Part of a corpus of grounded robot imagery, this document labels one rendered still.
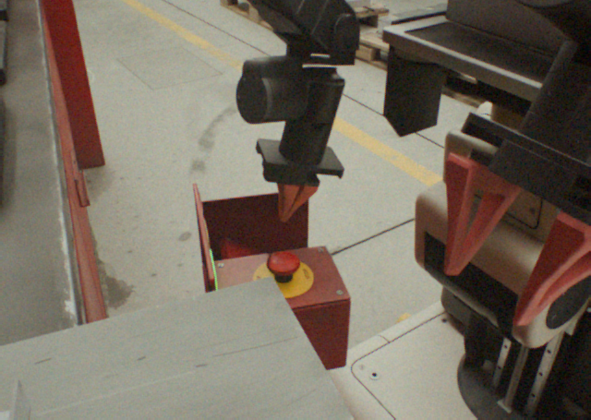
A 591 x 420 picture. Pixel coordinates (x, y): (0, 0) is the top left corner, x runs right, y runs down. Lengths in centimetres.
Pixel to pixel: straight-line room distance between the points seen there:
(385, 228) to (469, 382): 96
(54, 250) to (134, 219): 161
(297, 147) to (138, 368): 43
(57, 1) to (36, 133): 152
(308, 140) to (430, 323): 79
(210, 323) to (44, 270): 30
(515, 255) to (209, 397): 52
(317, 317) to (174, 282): 127
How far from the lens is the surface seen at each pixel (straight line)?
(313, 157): 70
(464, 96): 327
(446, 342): 135
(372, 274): 192
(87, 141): 257
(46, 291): 58
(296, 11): 62
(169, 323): 34
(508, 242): 76
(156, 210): 226
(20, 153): 84
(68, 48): 242
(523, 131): 35
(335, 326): 70
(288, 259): 68
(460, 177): 36
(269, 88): 61
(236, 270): 71
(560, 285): 37
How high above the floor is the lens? 123
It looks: 34 degrees down
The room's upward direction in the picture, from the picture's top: straight up
